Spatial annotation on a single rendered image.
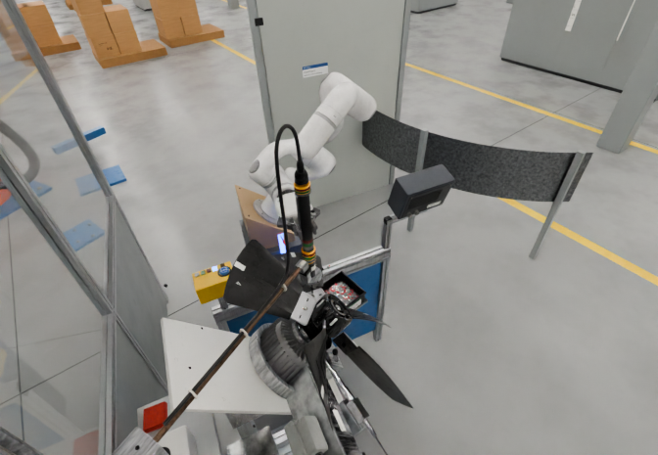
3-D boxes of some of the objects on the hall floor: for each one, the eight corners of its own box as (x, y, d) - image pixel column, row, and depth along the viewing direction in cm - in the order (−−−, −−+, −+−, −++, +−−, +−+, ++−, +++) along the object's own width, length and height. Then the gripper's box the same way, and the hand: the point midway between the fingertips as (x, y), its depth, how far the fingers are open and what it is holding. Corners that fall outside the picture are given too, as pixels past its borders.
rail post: (375, 341, 240) (383, 261, 190) (372, 337, 243) (379, 255, 193) (381, 339, 241) (390, 258, 191) (378, 334, 244) (386, 253, 194)
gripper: (258, 195, 111) (278, 233, 98) (309, 180, 116) (334, 214, 103) (262, 214, 116) (281, 251, 103) (311, 199, 121) (335, 234, 108)
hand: (305, 229), depth 104 cm, fingers closed on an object, 4 cm apart
